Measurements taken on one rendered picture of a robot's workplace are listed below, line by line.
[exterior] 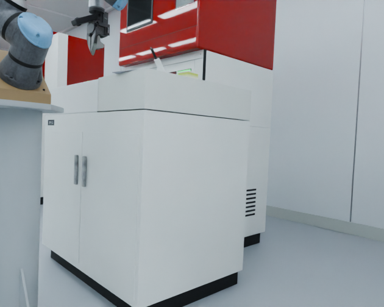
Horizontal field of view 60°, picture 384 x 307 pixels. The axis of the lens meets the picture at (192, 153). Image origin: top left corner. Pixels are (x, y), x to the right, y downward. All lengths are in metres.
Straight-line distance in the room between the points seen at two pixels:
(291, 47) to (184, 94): 2.16
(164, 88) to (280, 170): 2.20
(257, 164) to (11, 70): 1.58
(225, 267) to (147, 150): 0.72
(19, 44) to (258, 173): 1.63
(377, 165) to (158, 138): 2.05
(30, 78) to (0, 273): 0.71
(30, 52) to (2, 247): 0.69
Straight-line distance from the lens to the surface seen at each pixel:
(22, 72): 1.36
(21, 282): 1.45
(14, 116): 1.35
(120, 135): 1.34
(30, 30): 1.29
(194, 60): 1.99
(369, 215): 3.01
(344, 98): 3.07
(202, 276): 1.56
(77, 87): 1.72
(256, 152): 2.30
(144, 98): 1.23
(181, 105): 1.33
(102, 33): 1.73
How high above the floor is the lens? 0.72
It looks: 2 degrees down
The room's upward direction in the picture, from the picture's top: 2 degrees clockwise
